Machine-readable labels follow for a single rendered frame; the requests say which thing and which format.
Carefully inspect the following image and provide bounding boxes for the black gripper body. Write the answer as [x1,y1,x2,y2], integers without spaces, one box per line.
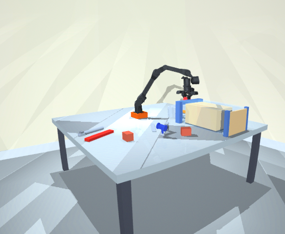
[176,84,198,95]

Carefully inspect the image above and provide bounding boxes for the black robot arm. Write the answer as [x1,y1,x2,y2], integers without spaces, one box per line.
[134,65,200,114]

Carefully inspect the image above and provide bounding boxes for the orange-red box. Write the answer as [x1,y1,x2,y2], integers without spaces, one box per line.
[181,127,191,136]
[122,131,134,142]

